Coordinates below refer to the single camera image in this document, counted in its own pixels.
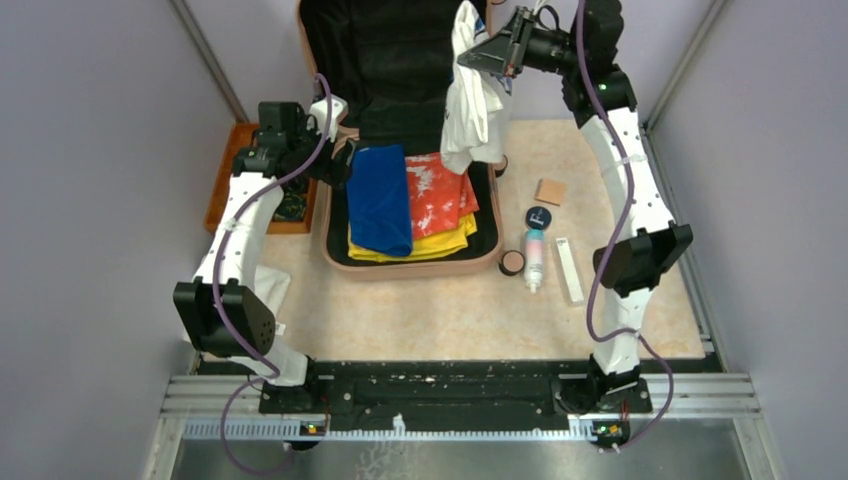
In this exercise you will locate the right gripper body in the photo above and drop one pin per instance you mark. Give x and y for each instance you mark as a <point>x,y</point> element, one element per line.
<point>539,50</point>

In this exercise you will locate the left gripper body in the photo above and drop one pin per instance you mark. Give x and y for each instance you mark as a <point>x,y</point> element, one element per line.
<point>330,170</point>

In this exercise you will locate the blue towel cloth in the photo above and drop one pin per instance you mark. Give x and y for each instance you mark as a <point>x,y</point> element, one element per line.
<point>378,201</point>

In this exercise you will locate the blue white shirt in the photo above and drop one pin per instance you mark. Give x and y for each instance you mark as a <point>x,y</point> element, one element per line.
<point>478,104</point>

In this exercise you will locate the red white cloth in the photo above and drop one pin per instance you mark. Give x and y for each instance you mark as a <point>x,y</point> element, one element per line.
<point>438,197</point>

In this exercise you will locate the yellow cloth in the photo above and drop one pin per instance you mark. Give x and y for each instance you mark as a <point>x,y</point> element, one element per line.
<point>431,247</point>

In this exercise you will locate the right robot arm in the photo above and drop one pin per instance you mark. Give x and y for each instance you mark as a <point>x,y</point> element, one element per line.
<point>646,240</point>

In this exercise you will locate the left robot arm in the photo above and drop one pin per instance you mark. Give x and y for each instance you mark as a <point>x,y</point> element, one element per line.
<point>284,145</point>

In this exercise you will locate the white cloth under left arm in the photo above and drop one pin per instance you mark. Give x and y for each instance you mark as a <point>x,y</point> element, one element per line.
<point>251,308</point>

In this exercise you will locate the rolled yellow green tie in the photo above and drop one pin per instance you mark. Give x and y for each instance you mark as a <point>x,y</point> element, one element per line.
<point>292,208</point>

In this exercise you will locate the wooden compartment tray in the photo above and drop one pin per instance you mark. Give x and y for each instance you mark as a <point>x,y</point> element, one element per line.
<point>241,136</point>

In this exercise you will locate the small brown square box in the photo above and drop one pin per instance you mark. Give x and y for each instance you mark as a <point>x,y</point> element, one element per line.
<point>550,192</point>

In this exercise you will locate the black round jar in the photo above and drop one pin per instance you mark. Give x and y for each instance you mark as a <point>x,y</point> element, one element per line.
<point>538,218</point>

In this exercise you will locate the white tube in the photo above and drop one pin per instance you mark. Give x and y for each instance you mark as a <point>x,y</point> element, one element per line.
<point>570,277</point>

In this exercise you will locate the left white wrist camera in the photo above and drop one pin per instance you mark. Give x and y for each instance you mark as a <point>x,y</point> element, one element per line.
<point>328,114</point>

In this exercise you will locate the aluminium rail frame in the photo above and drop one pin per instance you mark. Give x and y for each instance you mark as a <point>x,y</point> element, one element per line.
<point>704,426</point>

